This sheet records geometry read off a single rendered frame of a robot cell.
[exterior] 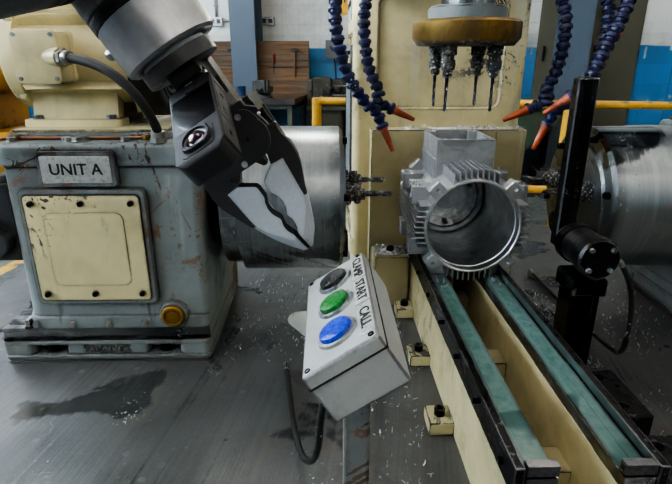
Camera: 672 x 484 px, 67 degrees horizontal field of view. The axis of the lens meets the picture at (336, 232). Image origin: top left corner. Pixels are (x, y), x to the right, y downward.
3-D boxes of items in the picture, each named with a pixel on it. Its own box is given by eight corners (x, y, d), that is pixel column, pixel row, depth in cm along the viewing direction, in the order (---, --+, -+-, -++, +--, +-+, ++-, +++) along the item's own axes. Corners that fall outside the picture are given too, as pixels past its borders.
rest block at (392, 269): (370, 293, 108) (371, 240, 104) (402, 293, 108) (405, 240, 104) (372, 306, 103) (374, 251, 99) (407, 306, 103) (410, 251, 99)
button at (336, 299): (328, 313, 48) (317, 299, 48) (355, 297, 48) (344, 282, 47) (328, 329, 45) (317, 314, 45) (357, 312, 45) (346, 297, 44)
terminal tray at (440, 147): (420, 167, 100) (422, 129, 97) (474, 166, 100) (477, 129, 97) (433, 181, 88) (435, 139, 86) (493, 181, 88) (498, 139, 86)
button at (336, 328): (329, 341, 43) (317, 325, 43) (358, 323, 43) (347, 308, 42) (329, 361, 41) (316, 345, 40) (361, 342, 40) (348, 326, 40)
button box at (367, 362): (332, 318, 56) (305, 282, 55) (387, 286, 55) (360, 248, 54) (336, 424, 40) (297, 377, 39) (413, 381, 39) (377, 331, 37)
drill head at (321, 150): (182, 240, 106) (169, 118, 98) (358, 239, 107) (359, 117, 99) (142, 293, 82) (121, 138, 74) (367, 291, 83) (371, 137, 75)
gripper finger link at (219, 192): (283, 205, 49) (228, 130, 47) (281, 210, 48) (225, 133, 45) (244, 230, 50) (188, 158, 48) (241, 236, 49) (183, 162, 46)
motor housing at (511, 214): (396, 240, 104) (400, 148, 98) (488, 239, 105) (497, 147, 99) (412, 281, 86) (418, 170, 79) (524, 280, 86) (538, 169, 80)
